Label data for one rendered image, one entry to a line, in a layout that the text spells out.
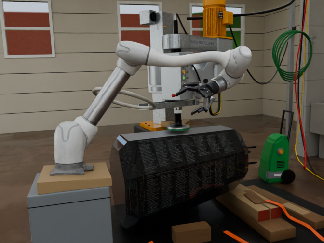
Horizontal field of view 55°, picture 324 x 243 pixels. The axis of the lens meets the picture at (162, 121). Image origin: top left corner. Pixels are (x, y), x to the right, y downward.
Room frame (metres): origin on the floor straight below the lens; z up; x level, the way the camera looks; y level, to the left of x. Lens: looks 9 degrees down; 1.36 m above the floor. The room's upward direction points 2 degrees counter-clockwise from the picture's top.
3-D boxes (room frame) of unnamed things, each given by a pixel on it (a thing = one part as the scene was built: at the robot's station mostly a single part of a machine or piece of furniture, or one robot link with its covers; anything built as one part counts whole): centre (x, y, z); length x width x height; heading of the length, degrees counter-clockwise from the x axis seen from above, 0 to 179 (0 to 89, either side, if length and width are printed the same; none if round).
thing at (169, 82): (2.91, -0.20, 1.33); 0.36 x 0.22 x 0.45; 140
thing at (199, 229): (2.38, -0.21, 0.07); 0.30 x 0.12 x 0.12; 104
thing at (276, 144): (3.79, -1.40, 0.43); 0.35 x 0.35 x 0.87; 7
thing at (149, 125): (3.71, -0.03, 0.76); 0.49 x 0.49 x 0.05; 22
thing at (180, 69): (2.73, -0.19, 1.38); 0.08 x 0.03 x 0.28; 140
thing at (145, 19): (3.66, 0.11, 2.00); 0.20 x 0.18 x 0.15; 22
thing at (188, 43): (3.12, -0.38, 1.62); 0.96 x 0.25 x 0.17; 140
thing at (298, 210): (2.72, -1.20, 0.10); 0.25 x 0.10 x 0.01; 25
